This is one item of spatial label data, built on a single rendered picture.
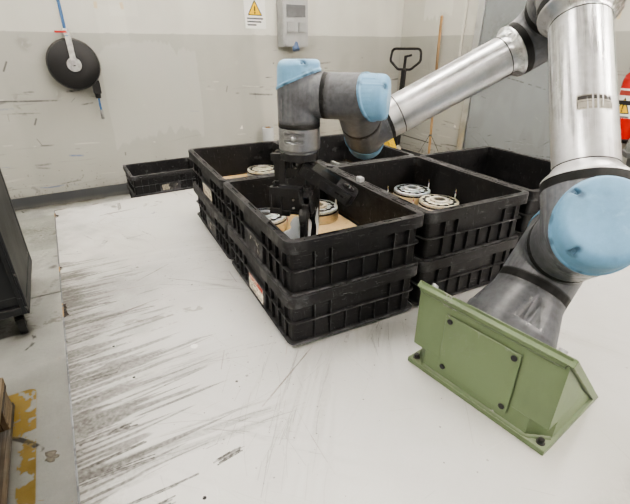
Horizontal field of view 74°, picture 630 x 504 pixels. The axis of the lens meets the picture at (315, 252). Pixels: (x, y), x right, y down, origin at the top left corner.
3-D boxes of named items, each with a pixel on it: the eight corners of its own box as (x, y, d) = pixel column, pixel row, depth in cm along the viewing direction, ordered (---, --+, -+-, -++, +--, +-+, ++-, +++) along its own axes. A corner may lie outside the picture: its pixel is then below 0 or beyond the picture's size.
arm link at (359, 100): (393, 100, 76) (335, 98, 79) (391, 61, 65) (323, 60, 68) (387, 140, 75) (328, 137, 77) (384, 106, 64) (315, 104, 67)
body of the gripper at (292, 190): (282, 204, 86) (280, 145, 81) (322, 207, 84) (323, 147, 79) (269, 217, 80) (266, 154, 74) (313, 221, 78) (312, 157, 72)
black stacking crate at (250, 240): (420, 268, 86) (427, 217, 81) (289, 304, 74) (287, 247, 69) (328, 208, 118) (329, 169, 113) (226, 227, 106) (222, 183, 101)
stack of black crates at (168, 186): (198, 222, 284) (189, 156, 264) (212, 237, 261) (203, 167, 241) (136, 234, 266) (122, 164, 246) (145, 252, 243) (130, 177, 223)
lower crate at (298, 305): (415, 312, 91) (422, 264, 86) (290, 353, 79) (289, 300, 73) (328, 243, 123) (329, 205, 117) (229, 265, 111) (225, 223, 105)
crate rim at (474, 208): (530, 202, 94) (533, 192, 93) (427, 225, 82) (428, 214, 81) (416, 163, 126) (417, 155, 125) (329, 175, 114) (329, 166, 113)
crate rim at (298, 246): (427, 225, 82) (428, 214, 81) (287, 257, 70) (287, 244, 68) (329, 175, 114) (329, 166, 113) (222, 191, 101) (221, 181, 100)
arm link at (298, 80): (318, 59, 65) (267, 59, 67) (318, 131, 70) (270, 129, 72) (330, 58, 72) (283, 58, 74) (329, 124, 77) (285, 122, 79)
